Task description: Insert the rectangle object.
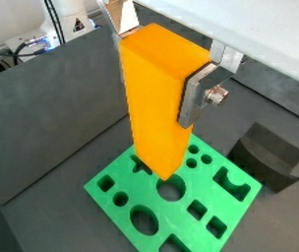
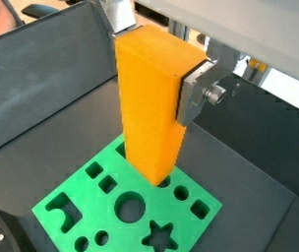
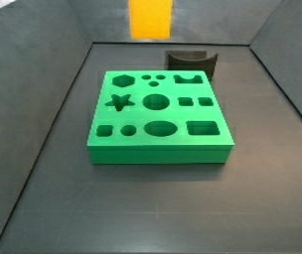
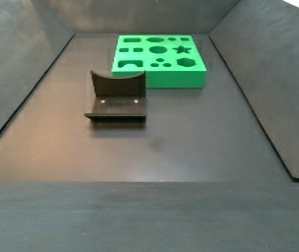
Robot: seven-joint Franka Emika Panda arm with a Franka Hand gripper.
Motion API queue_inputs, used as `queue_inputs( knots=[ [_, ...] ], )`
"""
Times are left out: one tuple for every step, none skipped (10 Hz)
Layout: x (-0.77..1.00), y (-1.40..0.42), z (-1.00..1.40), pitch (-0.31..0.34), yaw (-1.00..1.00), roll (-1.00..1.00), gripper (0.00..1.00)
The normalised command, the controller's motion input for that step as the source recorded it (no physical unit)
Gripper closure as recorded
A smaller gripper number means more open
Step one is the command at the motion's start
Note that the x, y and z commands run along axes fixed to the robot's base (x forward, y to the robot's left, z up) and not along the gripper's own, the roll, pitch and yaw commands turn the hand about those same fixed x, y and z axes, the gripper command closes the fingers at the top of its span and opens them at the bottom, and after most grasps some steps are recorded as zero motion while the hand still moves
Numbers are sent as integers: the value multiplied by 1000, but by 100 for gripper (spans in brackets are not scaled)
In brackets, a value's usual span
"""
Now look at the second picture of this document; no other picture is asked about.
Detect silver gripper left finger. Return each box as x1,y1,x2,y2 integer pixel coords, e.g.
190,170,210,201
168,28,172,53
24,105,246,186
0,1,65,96
99,0,136,35

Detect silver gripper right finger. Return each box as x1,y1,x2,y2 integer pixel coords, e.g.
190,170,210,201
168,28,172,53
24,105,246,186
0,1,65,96
176,38,242,126

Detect orange rectangular block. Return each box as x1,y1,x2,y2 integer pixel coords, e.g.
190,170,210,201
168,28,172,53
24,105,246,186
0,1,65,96
115,26,206,185

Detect black chair armrest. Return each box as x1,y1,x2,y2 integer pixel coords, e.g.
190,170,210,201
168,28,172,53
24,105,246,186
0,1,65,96
22,4,57,19

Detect green shape sorter board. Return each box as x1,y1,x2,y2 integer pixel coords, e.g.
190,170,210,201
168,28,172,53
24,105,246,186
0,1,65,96
33,137,222,252

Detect dark grey bin wall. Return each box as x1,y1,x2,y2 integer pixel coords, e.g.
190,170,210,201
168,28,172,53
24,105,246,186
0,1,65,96
0,0,116,147

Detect black curved bracket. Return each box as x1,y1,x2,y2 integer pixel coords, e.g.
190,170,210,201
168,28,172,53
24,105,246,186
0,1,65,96
0,210,37,252

